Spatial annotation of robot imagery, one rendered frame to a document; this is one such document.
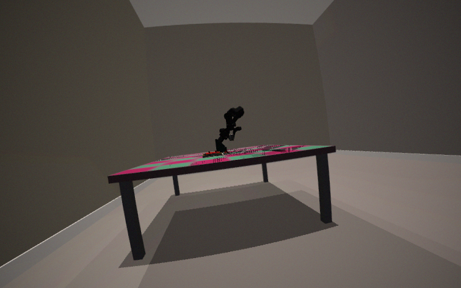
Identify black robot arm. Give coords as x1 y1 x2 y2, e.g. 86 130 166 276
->
217 106 244 143

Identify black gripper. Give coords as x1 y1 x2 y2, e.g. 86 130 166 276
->
219 121 241 139

